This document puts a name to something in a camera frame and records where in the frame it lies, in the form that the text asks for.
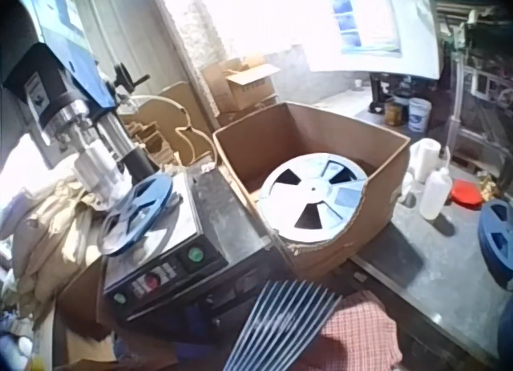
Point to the red checked cloth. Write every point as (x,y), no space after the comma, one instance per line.
(360,331)

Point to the cut brown cardboard panel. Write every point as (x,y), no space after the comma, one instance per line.
(168,122)

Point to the blue plastic tape reel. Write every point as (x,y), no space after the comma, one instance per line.
(136,210)
(497,243)

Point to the heap of beige cloth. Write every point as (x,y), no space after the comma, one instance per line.
(48,243)

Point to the yellow tin can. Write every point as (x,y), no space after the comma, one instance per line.
(393,113)

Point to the large brown cardboard box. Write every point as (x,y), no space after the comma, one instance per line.
(308,134)

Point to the open small cardboard box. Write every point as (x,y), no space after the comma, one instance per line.
(240,86)

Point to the white paper roll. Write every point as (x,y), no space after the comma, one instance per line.
(425,156)

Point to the white poster board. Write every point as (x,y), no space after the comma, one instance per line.
(372,26)

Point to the metal rack with clutter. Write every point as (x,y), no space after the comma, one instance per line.
(479,86)

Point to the clear plastic squeeze bottle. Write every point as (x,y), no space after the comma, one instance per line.
(435,190)

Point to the white plastic tape reel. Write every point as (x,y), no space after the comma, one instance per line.
(312,194)

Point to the white plastic bucket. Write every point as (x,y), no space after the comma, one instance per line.
(419,114)

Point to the black stand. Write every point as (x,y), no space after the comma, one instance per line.
(382,92)

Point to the red plastic lid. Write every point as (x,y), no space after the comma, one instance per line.
(466,192)

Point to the black press machine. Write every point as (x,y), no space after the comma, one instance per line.
(160,243)

